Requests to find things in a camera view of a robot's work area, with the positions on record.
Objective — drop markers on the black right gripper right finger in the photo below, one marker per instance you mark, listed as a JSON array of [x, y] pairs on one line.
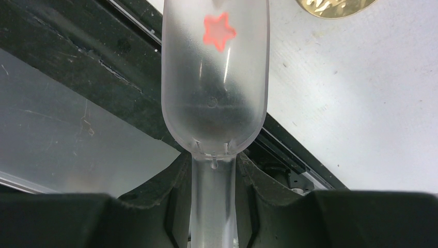
[[271, 215]]

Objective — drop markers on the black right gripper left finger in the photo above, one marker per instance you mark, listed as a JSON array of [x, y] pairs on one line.
[[155, 214]]

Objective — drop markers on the clear plastic scoop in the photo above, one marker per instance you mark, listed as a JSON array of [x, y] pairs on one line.
[[214, 103]]

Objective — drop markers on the red translucent star candy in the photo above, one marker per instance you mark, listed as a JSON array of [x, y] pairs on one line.
[[218, 31]]

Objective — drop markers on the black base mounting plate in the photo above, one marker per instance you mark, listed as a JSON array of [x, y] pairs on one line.
[[80, 98]]

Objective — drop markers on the gold round lid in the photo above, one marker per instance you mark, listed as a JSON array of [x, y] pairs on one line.
[[334, 9]]

